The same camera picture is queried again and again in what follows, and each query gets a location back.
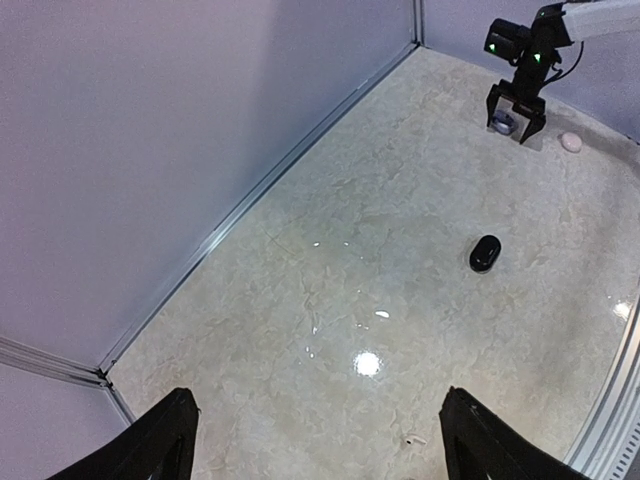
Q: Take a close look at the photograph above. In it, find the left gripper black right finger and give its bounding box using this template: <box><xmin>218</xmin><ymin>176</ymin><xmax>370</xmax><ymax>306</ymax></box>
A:
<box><xmin>439</xmin><ymin>387</ymin><xmax>585</xmax><ymax>480</ymax></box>

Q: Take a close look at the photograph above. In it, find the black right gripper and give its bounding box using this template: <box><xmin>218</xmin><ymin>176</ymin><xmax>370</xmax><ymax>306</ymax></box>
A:
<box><xmin>486</xmin><ymin>77</ymin><xmax>546</xmax><ymax>145</ymax></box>

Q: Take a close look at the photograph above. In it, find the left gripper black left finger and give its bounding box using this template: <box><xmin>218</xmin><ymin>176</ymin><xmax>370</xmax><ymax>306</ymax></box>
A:
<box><xmin>53</xmin><ymin>388</ymin><xmax>199</xmax><ymax>480</ymax></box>

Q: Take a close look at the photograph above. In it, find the blue-grey oval charging case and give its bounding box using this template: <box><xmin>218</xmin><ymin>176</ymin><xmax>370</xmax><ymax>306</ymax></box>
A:
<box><xmin>490</xmin><ymin>110</ymin><xmax>519</xmax><ymax>136</ymax></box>

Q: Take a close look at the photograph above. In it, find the black earbud charging case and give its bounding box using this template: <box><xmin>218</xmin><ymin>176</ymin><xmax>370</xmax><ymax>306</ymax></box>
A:
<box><xmin>469</xmin><ymin>235</ymin><xmax>502</xmax><ymax>274</ymax></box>

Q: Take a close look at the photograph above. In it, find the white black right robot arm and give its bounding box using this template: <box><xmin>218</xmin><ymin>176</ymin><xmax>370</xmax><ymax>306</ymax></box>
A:
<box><xmin>483</xmin><ymin>1</ymin><xmax>639</xmax><ymax>144</ymax></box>

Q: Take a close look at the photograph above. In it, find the pink round charging case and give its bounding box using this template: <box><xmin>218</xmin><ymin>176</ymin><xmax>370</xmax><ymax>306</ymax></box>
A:
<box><xmin>560</xmin><ymin>132</ymin><xmax>583</xmax><ymax>153</ymax></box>

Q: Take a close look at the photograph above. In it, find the white stem earbud lower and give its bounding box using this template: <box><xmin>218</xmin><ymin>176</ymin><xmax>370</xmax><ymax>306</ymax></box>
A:
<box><xmin>403</xmin><ymin>434</ymin><xmax>427</xmax><ymax>445</ymax></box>

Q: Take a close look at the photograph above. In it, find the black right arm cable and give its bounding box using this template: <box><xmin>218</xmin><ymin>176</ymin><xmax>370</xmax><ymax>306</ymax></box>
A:
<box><xmin>547</xmin><ymin>39</ymin><xmax>586</xmax><ymax>86</ymax></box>

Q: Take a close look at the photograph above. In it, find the aluminium front rail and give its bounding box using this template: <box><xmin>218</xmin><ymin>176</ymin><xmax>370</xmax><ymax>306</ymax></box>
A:
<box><xmin>564</xmin><ymin>300</ymin><xmax>639</xmax><ymax>479</ymax></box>

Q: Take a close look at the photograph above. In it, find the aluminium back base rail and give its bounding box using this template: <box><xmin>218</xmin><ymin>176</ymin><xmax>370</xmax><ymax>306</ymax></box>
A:
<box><xmin>97</xmin><ymin>42</ymin><xmax>421</xmax><ymax>376</ymax></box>

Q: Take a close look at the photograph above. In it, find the aluminium left corner post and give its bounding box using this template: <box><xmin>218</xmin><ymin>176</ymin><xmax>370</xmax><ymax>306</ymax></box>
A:
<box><xmin>412</xmin><ymin>0</ymin><xmax>425</xmax><ymax>46</ymax></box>

